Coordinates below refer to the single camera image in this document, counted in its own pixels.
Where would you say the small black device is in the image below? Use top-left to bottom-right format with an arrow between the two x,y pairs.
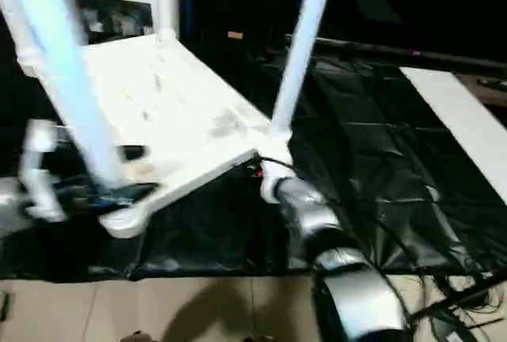
477,77 -> 507,89

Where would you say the black base with label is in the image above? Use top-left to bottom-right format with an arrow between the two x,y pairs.
429,313 -> 488,342

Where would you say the black stand leg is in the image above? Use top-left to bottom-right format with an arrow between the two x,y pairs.
0,290 -> 13,319

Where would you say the long black bar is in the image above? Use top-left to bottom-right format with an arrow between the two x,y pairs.
312,36 -> 507,74

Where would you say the white flat board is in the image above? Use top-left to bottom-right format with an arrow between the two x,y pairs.
398,66 -> 507,204

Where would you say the black robot foot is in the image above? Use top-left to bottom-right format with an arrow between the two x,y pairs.
122,329 -> 151,342

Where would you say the black tripod leg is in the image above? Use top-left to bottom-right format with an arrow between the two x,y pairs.
411,290 -> 496,319

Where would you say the black cable bundle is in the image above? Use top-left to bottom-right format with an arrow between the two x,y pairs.
407,274 -> 507,342

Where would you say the black mat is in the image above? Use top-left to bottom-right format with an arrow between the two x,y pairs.
0,9 -> 507,279

